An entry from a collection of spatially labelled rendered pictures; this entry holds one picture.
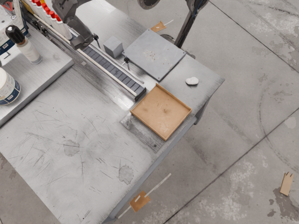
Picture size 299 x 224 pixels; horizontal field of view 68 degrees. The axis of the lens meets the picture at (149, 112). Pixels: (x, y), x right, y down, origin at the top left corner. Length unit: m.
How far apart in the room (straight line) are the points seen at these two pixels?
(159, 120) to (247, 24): 2.09
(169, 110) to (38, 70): 0.95
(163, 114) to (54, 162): 0.72
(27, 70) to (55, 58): 0.21
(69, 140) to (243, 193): 1.57
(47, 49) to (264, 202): 2.18
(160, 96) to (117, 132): 0.37
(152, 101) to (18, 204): 1.64
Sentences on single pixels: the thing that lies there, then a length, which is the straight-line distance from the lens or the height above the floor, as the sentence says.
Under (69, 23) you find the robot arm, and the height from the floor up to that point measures 1.44.
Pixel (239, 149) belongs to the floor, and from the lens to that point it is 2.33.
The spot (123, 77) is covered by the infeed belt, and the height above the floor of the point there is 0.88.
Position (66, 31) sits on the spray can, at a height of 0.96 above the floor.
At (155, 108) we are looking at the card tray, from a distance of 1.43.
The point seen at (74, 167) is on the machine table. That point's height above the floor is 0.83.
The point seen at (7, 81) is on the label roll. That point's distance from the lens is 1.61.
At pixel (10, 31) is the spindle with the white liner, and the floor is 1.18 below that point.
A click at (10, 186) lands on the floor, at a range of 2.57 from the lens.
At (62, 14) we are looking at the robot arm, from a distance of 1.05.
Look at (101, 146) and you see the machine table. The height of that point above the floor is 0.83.
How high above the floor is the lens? 2.14
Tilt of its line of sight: 67 degrees down
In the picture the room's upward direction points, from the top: 7 degrees counter-clockwise
